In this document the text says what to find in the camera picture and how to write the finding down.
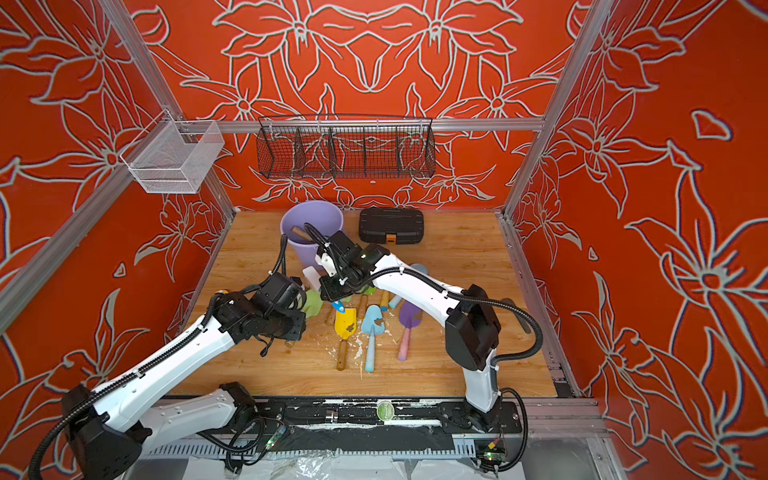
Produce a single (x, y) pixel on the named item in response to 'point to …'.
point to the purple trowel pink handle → (410, 315)
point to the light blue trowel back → (394, 301)
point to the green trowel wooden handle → (363, 305)
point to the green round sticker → (385, 410)
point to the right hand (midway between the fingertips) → (322, 290)
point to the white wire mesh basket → (174, 156)
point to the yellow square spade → (345, 326)
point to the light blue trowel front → (369, 326)
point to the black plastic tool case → (391, 226)
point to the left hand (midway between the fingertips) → (304, 324)
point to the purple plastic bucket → (323, 216)
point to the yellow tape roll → (226, 292)
